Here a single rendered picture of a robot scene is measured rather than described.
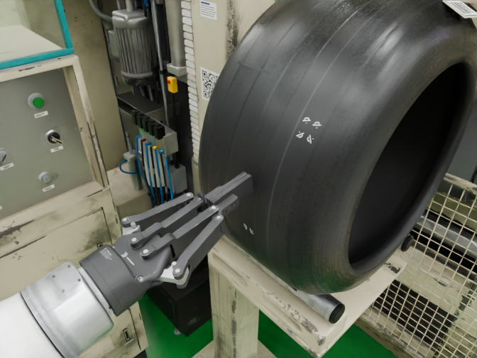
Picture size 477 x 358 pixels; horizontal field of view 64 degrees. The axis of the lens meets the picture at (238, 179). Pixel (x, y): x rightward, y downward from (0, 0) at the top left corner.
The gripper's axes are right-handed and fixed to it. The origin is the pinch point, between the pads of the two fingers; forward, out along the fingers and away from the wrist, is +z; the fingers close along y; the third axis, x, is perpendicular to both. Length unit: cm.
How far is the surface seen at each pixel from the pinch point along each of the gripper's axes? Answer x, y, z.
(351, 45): -15.0, -4.5, 19.0
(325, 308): 33.3, -8.9, 11.5
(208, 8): -12.0, 32.3, 25.2
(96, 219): 41, 57, -7
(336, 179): -2.3, -10.3, 9.4
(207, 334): 126, 50, 11
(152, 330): 123, 68, -5
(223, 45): -5.9, 27.9, 24.5
